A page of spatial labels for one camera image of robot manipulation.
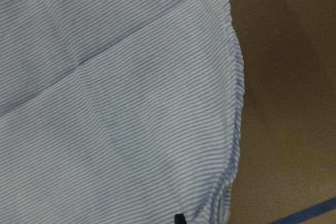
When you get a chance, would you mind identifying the blue striped button shirt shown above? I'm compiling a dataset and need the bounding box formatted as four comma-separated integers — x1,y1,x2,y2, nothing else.
1,0,244,223

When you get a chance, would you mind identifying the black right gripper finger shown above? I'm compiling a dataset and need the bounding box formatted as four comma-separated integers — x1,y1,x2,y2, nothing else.
174,214,186,224

